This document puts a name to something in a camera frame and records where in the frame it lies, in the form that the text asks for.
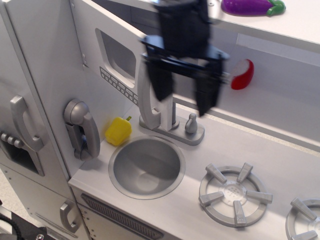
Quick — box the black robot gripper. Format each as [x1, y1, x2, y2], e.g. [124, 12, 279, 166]
[141, 0, 228, 116]

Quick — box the grey toy microwave door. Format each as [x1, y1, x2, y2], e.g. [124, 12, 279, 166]
[67, 0, 176, 131]

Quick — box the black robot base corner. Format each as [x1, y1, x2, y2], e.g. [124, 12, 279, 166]
[0, 201, 52, 240]

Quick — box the silver toy faucet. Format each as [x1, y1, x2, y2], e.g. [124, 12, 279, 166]
[139, 102, 205, 146]

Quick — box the yellow toy bell pepper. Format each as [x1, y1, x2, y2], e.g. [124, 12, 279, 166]
[104, 116, 132, 146]

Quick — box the round silver toy sink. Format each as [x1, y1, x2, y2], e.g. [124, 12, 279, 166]
[108, 136, 186, 200]

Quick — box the purple toy eggplant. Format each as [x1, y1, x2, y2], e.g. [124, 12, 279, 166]
[220, 0, 286, 17]

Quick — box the silver left stove burner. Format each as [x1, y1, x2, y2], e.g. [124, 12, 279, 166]
[198, 163, 273, 228]

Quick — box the silver stove burner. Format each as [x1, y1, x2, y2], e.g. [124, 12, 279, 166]
[285, 198, 320, 240]
[198, 163, 273, 228]

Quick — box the dark grey oven vent panel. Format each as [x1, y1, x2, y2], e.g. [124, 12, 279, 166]
[81, 194, 164, 240]

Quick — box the grey fridge ice dispenser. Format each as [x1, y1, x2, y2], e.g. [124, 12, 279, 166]
[0, 130, 45, 177]

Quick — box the silver right stove burner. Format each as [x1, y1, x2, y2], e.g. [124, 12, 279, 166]
[285, 198, 320, 240]

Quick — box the silver toy wall phone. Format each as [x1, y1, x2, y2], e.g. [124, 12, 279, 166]
[63, 98, 100, 161]

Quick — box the silver upper fridge handle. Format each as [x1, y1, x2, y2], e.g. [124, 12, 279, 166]
[9, 95, 45, 152]

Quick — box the silver fridge handle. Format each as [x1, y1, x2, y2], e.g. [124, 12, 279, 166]
[59, 200, 80, 234]
[9, 95, 45, 152]

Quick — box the silver lower fridge handle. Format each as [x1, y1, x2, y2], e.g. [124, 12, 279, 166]
[59, 200, 80, 234]

